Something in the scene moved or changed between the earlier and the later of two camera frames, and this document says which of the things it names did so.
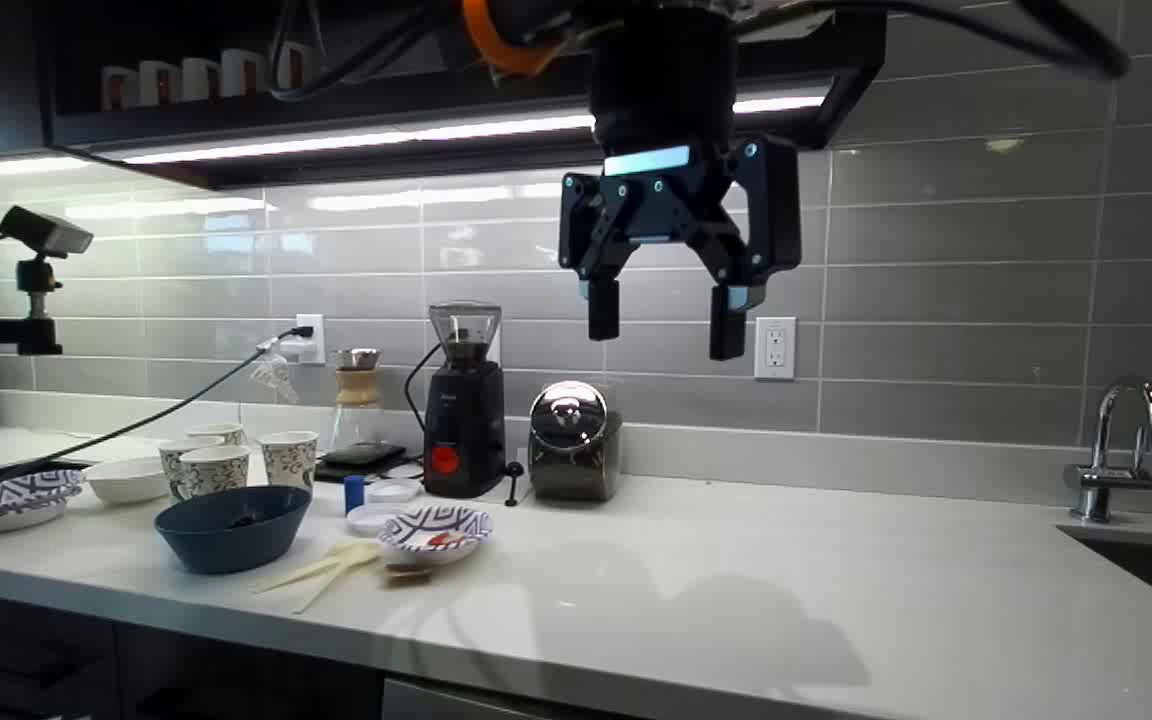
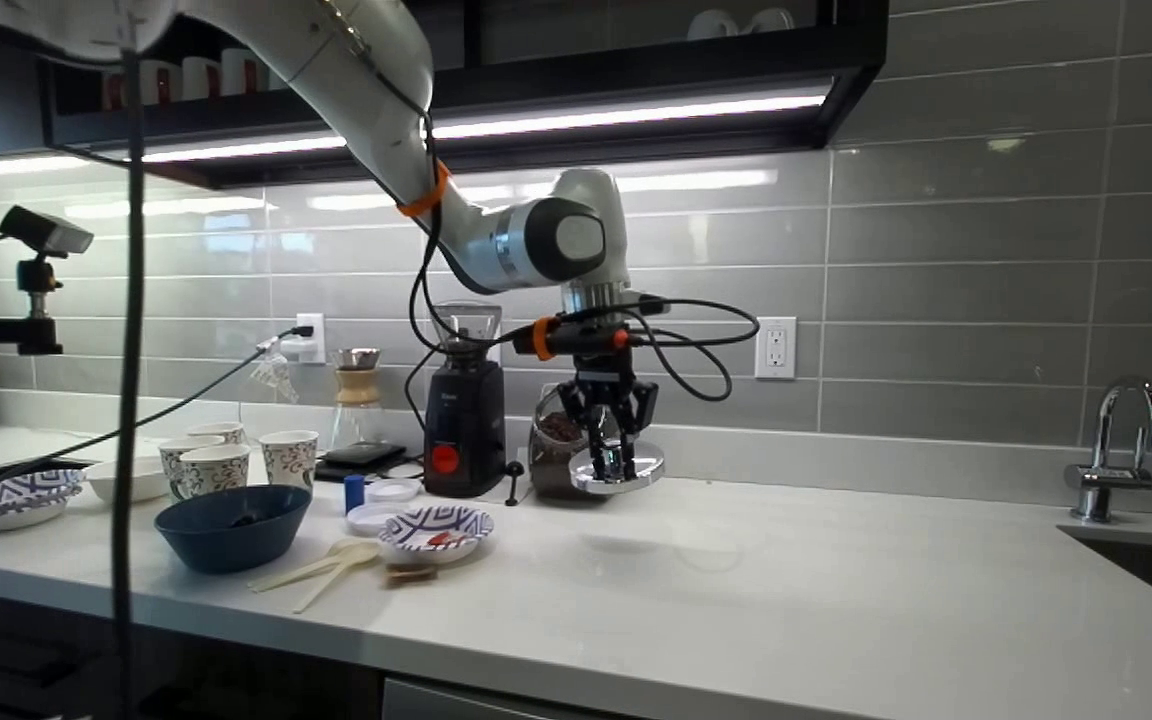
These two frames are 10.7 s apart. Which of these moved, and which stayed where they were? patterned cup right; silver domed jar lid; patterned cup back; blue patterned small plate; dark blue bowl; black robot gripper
Moved: black robot gripper; silver domed jar lid
Stayed: dark blue bowl; patterned cup back; patterned cup right; blue patterned small plate
